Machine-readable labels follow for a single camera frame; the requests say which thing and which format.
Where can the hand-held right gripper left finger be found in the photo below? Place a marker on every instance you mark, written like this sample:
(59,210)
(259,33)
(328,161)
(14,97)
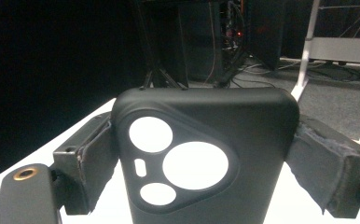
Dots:
(88,168)

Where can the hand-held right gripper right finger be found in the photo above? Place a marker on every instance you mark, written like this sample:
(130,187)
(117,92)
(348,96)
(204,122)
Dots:
(330,168)

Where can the black phone case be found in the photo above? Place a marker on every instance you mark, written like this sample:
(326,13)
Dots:
(249,124)

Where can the black tripod stand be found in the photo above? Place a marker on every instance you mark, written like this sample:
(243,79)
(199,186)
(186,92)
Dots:
(158,76)

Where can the white metal stand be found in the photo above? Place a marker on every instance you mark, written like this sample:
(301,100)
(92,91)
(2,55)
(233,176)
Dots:
(343,49)

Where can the dark equipment rack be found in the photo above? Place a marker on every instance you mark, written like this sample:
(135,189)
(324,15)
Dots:
(206,40)

